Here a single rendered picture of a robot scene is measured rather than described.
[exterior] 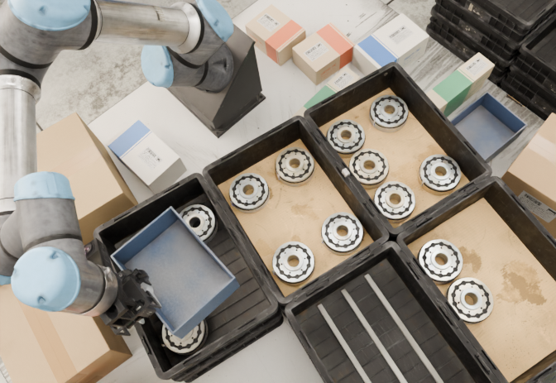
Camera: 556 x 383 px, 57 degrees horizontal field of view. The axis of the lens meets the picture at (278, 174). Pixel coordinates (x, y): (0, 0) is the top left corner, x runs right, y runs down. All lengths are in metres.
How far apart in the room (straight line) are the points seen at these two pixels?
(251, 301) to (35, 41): 0.74
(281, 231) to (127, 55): 1.72
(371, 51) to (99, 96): 1.53
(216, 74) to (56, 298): 0.87
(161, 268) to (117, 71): 1.81
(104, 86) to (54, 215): 2.02
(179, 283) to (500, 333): 0.73
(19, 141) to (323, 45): 1.01
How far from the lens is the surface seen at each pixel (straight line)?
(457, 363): 1.28
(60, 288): 0.69
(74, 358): 1.34
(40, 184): 0.77
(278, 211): 1.33
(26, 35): 0.99
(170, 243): 1.09
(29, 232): 0.75
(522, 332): 1.33
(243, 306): 1.27
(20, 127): 0.97
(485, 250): 1.35
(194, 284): 1.05
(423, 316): 1.28
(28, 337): 1.40
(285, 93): 1.64
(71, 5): 0.97
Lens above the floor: 2.07
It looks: 65 degrees down
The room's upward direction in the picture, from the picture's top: 11 degrees counter-clockwise
